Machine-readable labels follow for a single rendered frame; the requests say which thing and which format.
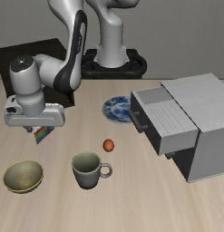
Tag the blue and white plate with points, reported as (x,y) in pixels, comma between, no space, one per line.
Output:
(118,109)

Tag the grey cabinet drawer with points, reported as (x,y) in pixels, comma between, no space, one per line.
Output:
(167,117)

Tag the rainbow striped cake wedge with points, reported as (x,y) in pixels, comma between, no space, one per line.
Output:
(43,133)

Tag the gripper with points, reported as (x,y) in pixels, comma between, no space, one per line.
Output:
(40,117)

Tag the grey-green mug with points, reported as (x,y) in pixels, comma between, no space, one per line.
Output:
(86,170)

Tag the grey cabinet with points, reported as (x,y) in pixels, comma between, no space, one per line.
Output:
(207,120)

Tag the dark brown flat board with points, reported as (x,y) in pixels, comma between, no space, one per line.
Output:
(40,50)

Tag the olive bowl with yellow rim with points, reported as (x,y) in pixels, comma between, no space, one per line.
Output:
(22,176)

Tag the small orange fruit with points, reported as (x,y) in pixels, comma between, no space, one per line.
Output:
(108,145)

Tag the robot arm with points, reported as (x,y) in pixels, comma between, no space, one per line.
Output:
(112,36)

